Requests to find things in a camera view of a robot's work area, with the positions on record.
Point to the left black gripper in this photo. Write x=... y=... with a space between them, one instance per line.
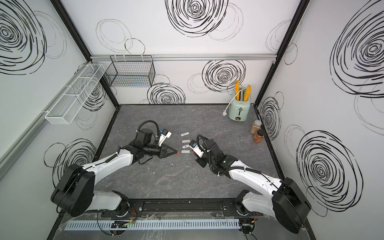
x=163 y=152

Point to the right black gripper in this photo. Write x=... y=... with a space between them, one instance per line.
x=199 y=161

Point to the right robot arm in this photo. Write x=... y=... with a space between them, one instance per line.
x=266 y=186

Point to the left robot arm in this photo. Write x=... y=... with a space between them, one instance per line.
x=75 y=193

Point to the mint green toaster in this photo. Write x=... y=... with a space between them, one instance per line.
x=239 y=109

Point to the spice jar black lid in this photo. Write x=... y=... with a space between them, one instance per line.
x=258 y=136

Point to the spice jar silver lid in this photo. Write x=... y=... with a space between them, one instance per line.
x=255 y=127

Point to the white mesh shelf basket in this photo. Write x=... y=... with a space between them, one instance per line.
x=65 y=109

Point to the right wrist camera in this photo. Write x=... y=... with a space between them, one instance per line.
x=196 y=149

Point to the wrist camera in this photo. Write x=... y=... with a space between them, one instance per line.
x=164 y=134
x=196 y=149

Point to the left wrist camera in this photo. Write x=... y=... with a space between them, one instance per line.
x=164 y=134

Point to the grey slotted cable duct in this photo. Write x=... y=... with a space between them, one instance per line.
x=196 y=224

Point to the black wire basket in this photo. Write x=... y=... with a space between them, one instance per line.
x=133 y=71

